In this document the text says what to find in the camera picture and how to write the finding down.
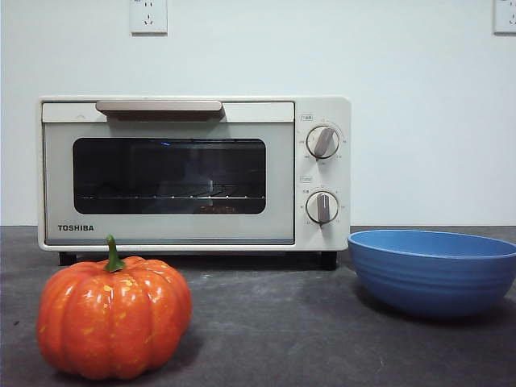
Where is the cream Toshiba toaster oven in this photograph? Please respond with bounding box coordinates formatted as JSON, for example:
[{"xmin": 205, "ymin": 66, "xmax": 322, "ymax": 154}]
[{"xmin": 36, "ymin": 95, "xmax": 352, "ymax": 271}]

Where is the blue ribbed bowl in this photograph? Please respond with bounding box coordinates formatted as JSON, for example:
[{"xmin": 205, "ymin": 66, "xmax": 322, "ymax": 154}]
[{"xmin": 347, "ymin": 229, "xmax": 516, "ymax": 322}]

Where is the white wall socket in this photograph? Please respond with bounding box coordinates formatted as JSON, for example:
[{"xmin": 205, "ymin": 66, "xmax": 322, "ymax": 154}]
[
  {"xmin": 129, "ymin": 0, "xmax": 169, "ymax": 35},
  {"xmin": 493, "ymin": 0, "xmax": 516, "ymax": 35}
]

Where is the metal wire oven rack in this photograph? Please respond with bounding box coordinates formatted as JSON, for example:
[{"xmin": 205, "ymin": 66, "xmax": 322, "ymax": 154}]
[{"xmin": 75, "ymin": 183, "xmax": 267, "ymax": 202}]

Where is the orange pumpkin with green stem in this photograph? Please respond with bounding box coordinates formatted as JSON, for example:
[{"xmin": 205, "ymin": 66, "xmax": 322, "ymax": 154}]
[{"xmin": 35, "ymin": 235, "xmax": 194, "ymax": 381}]

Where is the cream temperature knob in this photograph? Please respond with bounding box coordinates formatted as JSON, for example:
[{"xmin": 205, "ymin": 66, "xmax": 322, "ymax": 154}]
[{"xmin": 305, "ymin": 125, "xmax": 340, "ymax": 159}]

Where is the glass oven door with handle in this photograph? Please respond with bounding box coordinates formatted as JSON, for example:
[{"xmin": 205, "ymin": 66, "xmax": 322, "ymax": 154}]
[{"xmin": 42, "ymin": 100, "xmax": 296, "ymax": 246}]

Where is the cream timer knob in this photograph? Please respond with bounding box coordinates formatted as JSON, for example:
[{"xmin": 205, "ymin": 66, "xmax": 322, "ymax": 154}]
[{"xmin": 305, "ymin": 190, "xmax": 339, "ymax": 225}]

